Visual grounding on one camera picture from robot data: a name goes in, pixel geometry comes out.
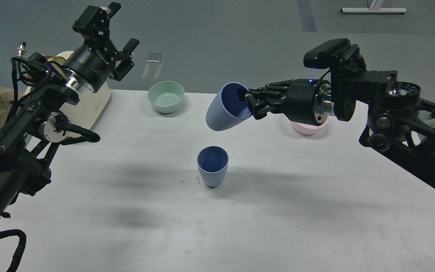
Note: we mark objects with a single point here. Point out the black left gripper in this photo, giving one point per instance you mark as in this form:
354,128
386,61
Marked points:
95,60

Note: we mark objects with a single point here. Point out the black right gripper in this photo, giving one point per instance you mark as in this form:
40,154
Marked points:
305,101

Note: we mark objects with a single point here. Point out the blue cup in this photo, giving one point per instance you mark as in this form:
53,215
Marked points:
213,165
226,109

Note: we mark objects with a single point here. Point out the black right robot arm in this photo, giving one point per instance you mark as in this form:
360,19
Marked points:
400,124

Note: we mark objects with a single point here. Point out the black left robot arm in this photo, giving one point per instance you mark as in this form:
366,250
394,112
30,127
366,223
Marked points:
26,152

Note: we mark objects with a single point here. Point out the pink plastic bowl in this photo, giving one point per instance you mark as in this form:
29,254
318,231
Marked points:
306,129

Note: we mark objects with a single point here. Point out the cream white toaster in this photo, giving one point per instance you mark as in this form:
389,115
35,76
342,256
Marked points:
89,107

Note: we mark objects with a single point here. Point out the green plastic bowl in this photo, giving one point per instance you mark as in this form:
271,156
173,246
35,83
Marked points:
166,97

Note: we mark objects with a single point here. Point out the white desk base foot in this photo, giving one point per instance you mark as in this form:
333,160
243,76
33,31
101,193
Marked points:
374,8

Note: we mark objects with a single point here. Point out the metal floor bracket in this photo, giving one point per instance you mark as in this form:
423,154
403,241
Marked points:
153,66

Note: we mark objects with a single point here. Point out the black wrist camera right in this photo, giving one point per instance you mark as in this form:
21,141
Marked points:
336,54

